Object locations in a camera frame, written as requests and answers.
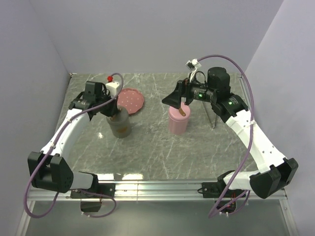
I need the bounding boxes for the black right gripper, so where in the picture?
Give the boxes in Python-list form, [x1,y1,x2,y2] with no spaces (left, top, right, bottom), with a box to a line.
[162,73,217,109]

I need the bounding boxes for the grey round lid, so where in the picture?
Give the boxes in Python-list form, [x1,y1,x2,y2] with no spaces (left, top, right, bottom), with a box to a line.
[106,106,130,129]

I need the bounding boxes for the pink round lid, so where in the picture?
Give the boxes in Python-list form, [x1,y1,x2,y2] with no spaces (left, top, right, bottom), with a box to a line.
[168,105,191,122]

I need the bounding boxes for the grey cylindrical container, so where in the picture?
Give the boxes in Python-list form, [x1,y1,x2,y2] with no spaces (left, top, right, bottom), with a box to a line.
[107,119,131,139]

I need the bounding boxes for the pink cylindrical container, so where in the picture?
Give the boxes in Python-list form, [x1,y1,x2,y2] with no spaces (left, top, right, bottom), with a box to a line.
[168,116,189,135]

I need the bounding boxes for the silver metal tongs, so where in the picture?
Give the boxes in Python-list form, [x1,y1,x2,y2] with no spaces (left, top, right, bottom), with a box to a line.
[203,103,218,128]

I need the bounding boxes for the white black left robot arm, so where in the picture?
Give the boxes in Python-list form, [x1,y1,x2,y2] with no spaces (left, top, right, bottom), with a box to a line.
[28,81,122,198]

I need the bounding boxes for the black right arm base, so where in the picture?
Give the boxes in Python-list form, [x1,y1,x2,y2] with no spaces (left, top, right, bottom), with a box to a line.
[197,181,244,214]

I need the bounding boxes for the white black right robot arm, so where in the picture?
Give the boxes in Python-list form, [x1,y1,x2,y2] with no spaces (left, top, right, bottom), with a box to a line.
[162,67,298,199]

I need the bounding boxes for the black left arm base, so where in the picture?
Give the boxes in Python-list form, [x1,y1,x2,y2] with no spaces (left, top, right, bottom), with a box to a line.
[70,183,117,218]

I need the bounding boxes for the pink dotted plate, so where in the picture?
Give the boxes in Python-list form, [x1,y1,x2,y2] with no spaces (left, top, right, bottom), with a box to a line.
[117,88,145,116]

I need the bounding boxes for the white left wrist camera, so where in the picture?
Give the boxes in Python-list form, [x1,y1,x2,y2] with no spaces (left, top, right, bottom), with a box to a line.
[105,76,122,97]

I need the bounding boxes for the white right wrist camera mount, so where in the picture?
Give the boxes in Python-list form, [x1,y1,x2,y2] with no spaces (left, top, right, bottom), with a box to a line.
[186,59,201,83]

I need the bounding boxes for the aluminium rail frame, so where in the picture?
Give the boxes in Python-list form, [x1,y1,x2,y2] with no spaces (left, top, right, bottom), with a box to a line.
[27,73,288,236]

